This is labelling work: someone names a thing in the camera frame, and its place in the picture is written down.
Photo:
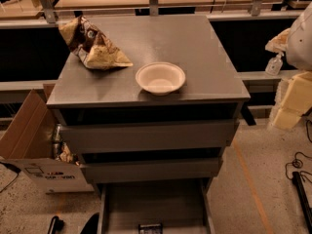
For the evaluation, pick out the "grey middle drawer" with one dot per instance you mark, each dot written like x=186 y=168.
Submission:
x=151 y=170

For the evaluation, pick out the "blue rxbar snack bar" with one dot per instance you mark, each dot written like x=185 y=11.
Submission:
x=150 y=229

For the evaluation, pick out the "grey drawer cabinet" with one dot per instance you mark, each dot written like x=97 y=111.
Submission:
x=212 y=90

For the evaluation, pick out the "metal can in box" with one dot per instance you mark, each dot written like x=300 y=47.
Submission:
x=56 y=141

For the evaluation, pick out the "grey open bottom drawer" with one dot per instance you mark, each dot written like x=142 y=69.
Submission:
x=181 y=206

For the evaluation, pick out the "black floor bar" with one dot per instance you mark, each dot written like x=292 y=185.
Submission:
x=307 y=211

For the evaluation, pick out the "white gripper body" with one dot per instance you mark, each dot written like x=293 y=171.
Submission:
x=301 y=44

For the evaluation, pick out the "open cardboard box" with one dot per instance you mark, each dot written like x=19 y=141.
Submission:
x=28 y=145

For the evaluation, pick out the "snack bag in box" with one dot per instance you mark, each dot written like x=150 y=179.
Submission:
x=67 y=156

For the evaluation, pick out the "clear sanitizer pump bottle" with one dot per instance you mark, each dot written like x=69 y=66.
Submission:
x=274 y=66

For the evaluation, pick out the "grey top drawer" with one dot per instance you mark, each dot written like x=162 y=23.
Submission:
x=148 y=137

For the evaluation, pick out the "black handle object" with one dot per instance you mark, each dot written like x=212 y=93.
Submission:
x=56 y=225

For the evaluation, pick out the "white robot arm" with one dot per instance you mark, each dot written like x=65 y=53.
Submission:
x=296 y=41

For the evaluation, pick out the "white paper bowl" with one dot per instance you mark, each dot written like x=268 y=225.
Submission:
x=160 y=78

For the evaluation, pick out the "metal railing frame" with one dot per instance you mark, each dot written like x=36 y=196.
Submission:
x=28 y=13

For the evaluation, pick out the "crumpled chip bag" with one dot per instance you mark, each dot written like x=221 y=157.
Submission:
x=91 y=45

